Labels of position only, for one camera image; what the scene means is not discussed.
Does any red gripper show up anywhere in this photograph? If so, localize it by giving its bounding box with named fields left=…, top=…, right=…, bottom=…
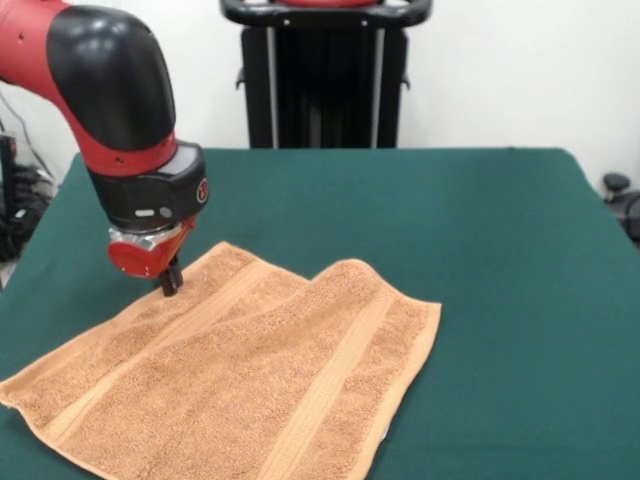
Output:
left=106, top=215, right=198, bottom=298

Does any tan terry towel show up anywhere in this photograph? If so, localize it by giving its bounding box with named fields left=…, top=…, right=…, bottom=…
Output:
left=0, top=240, right=443, bottom=480

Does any black equipment pile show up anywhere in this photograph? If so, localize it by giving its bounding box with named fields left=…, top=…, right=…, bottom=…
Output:
left=0, top=132, right=57, bottom=262

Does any dark green table cloth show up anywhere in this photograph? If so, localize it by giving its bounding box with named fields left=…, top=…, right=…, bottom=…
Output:
left=0, top=146, right=640, bottom=480

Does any grey chair base leg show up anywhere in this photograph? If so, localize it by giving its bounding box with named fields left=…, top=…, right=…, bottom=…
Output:
left=602, top=172, right=640, bottom=247

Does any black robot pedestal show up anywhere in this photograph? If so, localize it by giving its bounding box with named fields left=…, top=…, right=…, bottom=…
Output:
left=218, top=0, right=434, bottom=149

